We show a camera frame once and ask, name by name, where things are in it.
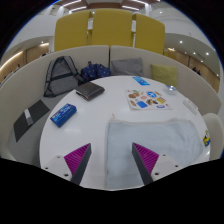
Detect yellow-green cushion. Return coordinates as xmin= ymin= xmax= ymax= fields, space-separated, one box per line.
xmin=149 ymin=63 xmax=179 ymax=89

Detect grey backpack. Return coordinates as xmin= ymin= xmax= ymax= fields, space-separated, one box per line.
xmin=43 ymin=55 xmax=86 ymax=98

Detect navy patterned bag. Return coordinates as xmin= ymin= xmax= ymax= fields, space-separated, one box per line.
xmin=80 ymin=61 xmax=112 ymax=83

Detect ceiling lights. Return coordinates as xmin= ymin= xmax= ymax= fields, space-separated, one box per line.
xmin=39 ymin=0 xmax=213 ymax=58

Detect small clear box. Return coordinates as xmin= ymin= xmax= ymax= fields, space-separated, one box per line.
xmin=164 ymin=84 xmax=179 ymax=96

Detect light blue towel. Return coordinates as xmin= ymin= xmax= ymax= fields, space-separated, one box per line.
xmin=104 ymin=116 xmax=205 ymax=190

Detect white flat box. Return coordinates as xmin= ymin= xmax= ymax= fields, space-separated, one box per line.
xmin=182 ymin=98 xmax=199 ymax=116

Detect blue card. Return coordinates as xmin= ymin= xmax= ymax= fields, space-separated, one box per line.
xmin=131 ymin=76 xmax=151 ymax=86

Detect curved beige sofa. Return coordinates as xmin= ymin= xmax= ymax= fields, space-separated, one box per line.
xmin=0 ymin=44 xmax=223 ymax=164

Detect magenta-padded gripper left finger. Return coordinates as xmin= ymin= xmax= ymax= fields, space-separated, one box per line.
xmin=41 ymin=143 xmax=92 ymax=186

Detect yellow partition panel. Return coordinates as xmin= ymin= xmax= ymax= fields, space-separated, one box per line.
xmin=133 ymin=13 xmax=166 ymax=55
xmin=90 ymin=8 xmax=134 ymax=48
xmin=53 ymin=10 xmax=92 ymax=53

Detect dark brown wallet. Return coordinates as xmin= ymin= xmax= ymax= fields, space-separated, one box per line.
xmin=74 ymin=81 xmax=106 ymax=102

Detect blue rectangular box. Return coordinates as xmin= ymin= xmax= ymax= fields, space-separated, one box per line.
xmin=49 ymin=102 xmax=78 ymax=128

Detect grey cushion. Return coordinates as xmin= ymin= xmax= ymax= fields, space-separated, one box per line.
xmin=110 ymin=57 xmax=145 ymax=78

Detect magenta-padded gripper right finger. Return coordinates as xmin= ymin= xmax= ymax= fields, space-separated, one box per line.
xmin=131 ymin=142 xmax=184 ymax=186

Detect colourful sticker sheet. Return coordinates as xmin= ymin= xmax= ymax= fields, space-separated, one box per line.
xmin=125 ymin=88 xmax=174 ymax=111

